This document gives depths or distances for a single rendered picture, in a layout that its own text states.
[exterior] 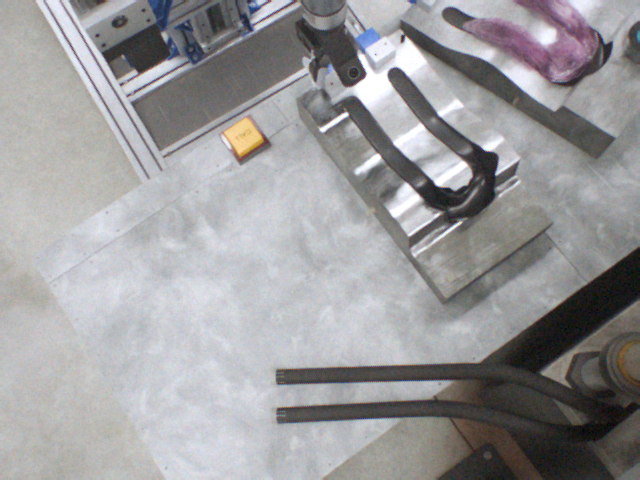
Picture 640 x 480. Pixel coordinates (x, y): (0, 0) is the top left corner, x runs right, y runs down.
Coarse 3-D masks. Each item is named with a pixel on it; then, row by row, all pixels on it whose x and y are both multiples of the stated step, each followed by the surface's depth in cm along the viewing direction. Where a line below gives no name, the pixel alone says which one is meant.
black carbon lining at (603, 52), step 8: (448, 8) 151; (456, 8) 151; (448, 16) 151; (456, 16) 151; (464, 16) 150; (472, 16) 149; (456, 24) 150; (464, 24) 150; (600, 40) 145; (600, 48) 145; (608, 48) 142; (600, 56) 145; (608, 56) 141; (592, 64) 145; (600, 64) 144; (584, 72) 144; (592, 72) 139; (576, 80) 144
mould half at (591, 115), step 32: (448, 0) 151; (480, 0) 151; (576, 0) 146; (416, 32) 151; (448, 32) 149; (544, 32) 144; (608, 32) 146; (448, 64) 153; (480, 64) 145; (512, 64) 143; (608, 64) 140; (512, 96) 147; (544, 96) 143; (576, 96) 138; (608, 96) 138; (576, 128) 142; (608, 128) 136
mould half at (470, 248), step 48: (336, 96) 143; (384, 96) 143; (432, 96) 143; (336, 144) 141; (432, 144) 138; (480, 144) 135; (384, 192) 135; (528, 192) 139; (432, 240) 137; (480, 240) 137; (528, 240) 137; (432, 288) 139
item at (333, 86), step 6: (312, 54) 145; (330, 66) 143; (330, 72) 142; (330, 78) 141; (336, 78) 141; (324, 84) 142; (330, 84) 141; (336, 84) 141; (342, 84) 141; (330, 90) 141; (336, 90) 141; (342, 90) 143; (330, 96) 143
